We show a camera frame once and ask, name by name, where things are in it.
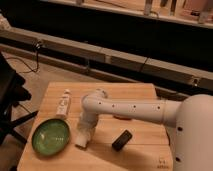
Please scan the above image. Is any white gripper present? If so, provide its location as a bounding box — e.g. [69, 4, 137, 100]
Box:
[77, 124, 96, 141]

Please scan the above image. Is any white sponge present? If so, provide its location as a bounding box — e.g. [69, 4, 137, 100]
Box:
[75, 133, 90, 148]

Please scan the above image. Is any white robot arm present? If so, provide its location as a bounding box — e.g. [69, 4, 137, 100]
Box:
[75, 89, 213, 171]

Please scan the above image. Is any white tube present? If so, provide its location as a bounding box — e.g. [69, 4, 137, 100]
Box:
[56, 89, 71, 119]

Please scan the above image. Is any orange marker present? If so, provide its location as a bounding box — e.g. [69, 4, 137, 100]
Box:
[113, 115, 131, 120]

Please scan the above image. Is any black remote control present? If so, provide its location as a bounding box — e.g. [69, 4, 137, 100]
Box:
[112, 130, 132, 151]

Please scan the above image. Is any green bowl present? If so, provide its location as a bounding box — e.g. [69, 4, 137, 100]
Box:
[31, 118, 70, 156]

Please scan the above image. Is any black office chair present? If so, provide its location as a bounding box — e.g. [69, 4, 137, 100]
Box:
[0, 52, 37, 145]

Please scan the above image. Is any black cable on floor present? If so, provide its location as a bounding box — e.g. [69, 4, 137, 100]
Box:
[4, 39, 44, 75]

